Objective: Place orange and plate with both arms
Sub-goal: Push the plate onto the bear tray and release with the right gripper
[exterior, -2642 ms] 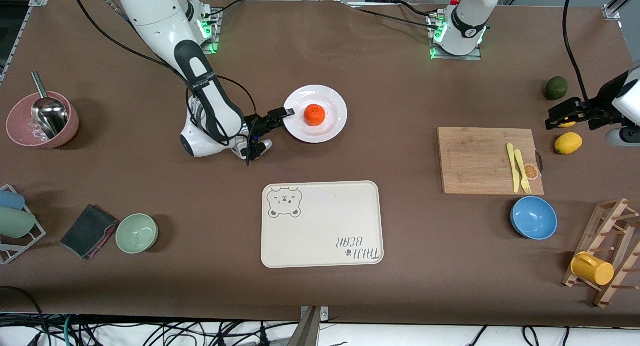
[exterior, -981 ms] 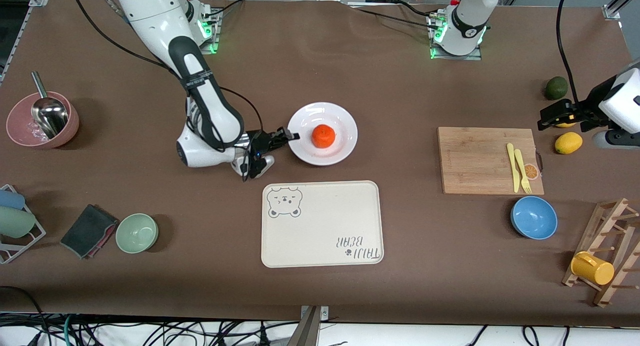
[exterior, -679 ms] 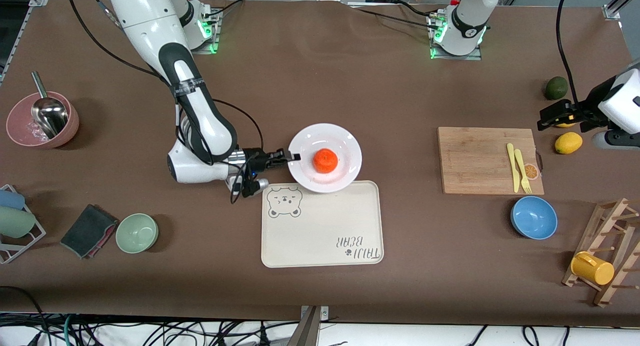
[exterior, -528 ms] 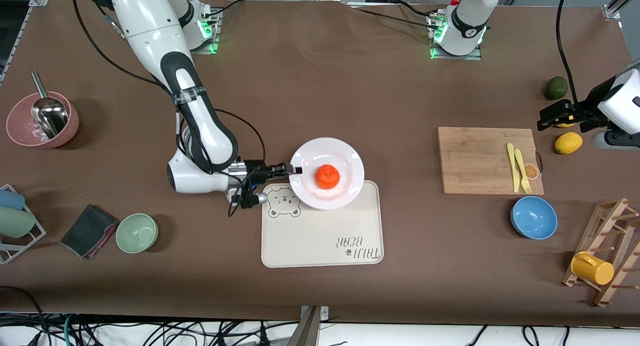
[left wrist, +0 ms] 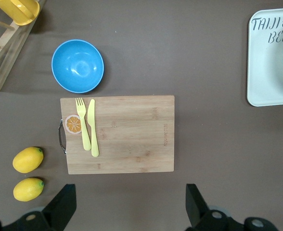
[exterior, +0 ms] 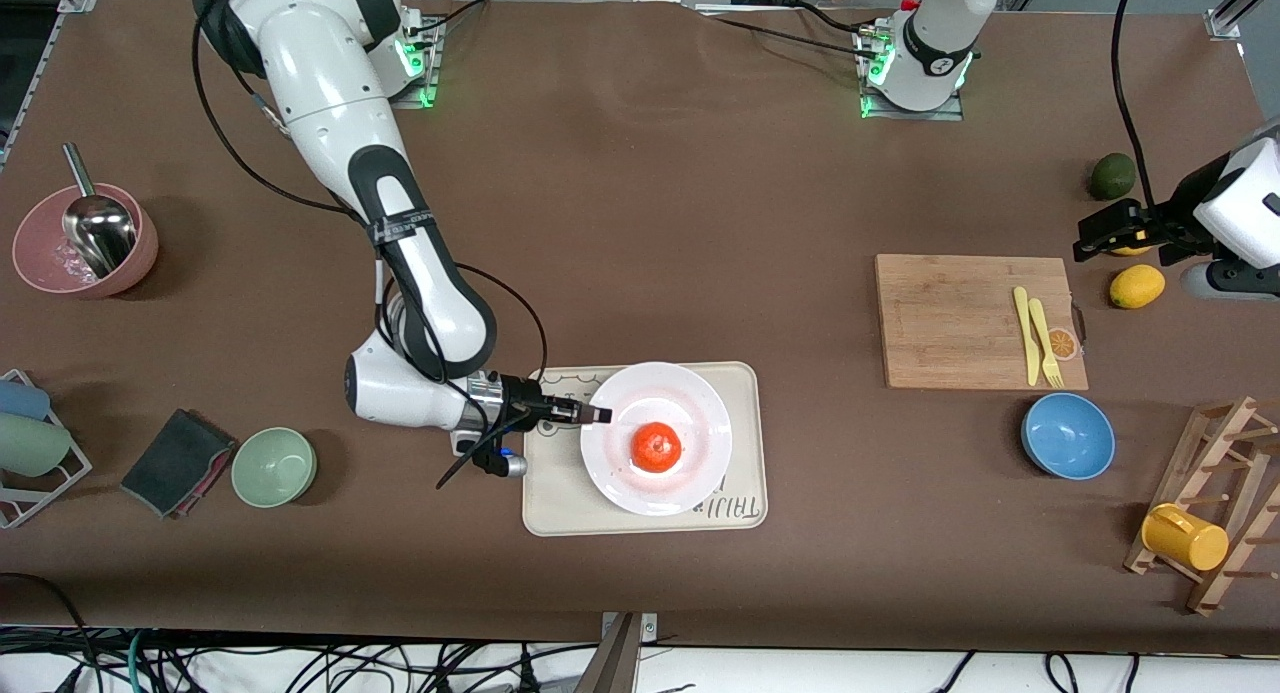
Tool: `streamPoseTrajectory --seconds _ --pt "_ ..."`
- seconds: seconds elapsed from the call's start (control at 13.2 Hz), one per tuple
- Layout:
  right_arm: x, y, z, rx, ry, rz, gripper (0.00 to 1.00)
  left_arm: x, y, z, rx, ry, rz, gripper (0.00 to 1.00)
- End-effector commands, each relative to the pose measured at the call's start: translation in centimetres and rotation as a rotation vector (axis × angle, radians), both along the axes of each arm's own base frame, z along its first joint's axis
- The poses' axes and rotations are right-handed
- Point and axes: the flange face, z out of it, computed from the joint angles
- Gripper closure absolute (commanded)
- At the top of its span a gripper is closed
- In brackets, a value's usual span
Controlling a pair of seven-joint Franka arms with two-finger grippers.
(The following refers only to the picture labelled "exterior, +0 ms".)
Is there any yellow plastic knife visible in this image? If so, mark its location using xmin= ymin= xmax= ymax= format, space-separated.
xmin=1013 ymin=286 xmax=1042 ymax=387

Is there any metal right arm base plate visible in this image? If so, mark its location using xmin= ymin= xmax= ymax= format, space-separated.
xmin=385 ymin=18 xmax=441 ymax=109

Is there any light blue cup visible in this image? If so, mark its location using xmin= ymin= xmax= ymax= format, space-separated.
xmin=0 ymin=379 xmax=51 ymax=421

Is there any black base cable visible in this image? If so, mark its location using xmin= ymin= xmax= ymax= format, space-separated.
xmin=400 ymin=0 xmax=491 ymax=39
xmin=710 ymin=13 xmax=886 ymax=64

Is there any orange mandarin fruit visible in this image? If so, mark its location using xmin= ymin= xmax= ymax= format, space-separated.
xmin=630 ymin=422 xmax=684 ymax=474

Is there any wooden cutting board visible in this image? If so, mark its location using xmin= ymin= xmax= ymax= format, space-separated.
xmin=875 ymin=254 xmax=1090 ymax=391

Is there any black right base cable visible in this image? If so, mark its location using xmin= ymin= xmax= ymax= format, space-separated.
xmin=400 ymin=0 xmax=491 ymax=39

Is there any pink bowl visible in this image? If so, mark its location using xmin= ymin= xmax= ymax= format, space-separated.
xmin=12 ymin=183 xmax=159 ymax=299

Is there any dark green avocado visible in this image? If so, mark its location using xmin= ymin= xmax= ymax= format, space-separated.
xmin=1089 ymin=153 xmax=1137 ymax=202

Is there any yellow plastic fork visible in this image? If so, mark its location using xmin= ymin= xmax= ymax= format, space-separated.
xmin=1028 ymin=298 xmax=1065 ymax=389

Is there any pale green cup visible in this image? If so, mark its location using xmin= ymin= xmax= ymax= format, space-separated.
xmin=0 ymin=413 xmax=73 ymax=478

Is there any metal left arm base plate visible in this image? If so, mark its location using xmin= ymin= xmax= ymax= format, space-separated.
xmin=855 ymin=23 xmax=966 ymax=122

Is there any white round plate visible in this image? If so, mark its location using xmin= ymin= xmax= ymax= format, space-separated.
xmin=580 ymin=361 xmax=734 ymax=517

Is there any blue bowl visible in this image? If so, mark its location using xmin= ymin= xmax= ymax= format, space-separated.
xmin=1021 ymin=392 xmax=1116 ymax=481

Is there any yellow mug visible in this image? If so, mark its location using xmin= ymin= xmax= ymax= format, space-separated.
xmin=1141 ymin=503 xmax=1230 ymax=573

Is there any white wire cup rack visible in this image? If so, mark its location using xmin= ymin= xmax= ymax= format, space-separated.
xmin=0 ymin=368 xmax=93 ymax=530

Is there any metal scoop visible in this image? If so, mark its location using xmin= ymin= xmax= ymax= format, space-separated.
xmin=62 ymin=143 xmax=138 ymax=279

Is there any cream bear print tray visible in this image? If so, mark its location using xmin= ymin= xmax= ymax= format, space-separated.
xmin=522 ymin=361 xmax=769 ymax=538

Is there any black looped floor cable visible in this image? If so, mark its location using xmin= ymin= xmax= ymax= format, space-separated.
xmin=0 ymin=571 xmax=96 ymax=693

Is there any metal table edge bracket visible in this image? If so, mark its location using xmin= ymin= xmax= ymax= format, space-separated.
xmin=575 ymin=611 xmax=661 ymax=693

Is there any black left base cable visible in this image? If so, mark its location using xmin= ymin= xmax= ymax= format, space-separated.
xmin=710 ymin=13 xmax=886 ymax=64

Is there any wooden mug rack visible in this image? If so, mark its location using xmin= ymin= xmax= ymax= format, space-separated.
xmin=1124 ymin=396 xmax=1280 ymax=616

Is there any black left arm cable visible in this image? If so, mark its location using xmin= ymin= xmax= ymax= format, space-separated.
xmin=1112 ymin=0 xmax=1161 ymax=214

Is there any pale green bowl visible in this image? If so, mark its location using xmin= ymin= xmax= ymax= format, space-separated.
xmin=231 ymin=427 xmax=319 ymax=509

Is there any folded dark grey cloth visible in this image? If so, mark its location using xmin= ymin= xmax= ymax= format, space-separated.
xmin=120 ymin=408 xmax=239 ymax=520

